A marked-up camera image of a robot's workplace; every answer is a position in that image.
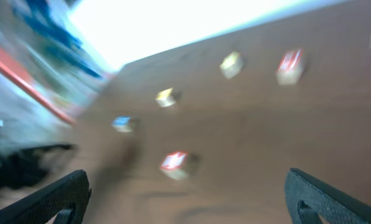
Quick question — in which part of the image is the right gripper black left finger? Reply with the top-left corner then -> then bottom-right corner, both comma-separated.
0,170 -> 90,224

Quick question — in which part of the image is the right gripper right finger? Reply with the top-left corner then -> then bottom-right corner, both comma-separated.
284,168 -> 371,224

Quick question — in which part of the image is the blue number 2 block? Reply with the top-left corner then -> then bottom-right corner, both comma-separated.
111,116 -> 138,133

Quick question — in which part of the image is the red letter I block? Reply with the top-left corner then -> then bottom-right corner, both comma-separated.
159,151 -> 200,180

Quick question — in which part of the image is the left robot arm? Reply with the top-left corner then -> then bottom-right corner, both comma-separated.
0,142 -> 77,190

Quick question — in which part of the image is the red letter E block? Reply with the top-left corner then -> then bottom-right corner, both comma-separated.
276,48 -> 305,85

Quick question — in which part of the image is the yellow block left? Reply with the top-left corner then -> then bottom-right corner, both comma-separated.
155,88 -> 182,108

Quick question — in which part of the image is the yellow block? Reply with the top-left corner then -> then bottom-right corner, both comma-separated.
155,88 -> 182,108
220,52 -> 245,79

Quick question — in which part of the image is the yellow block far centre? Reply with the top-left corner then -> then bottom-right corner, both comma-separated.
220,52 -> 245,79

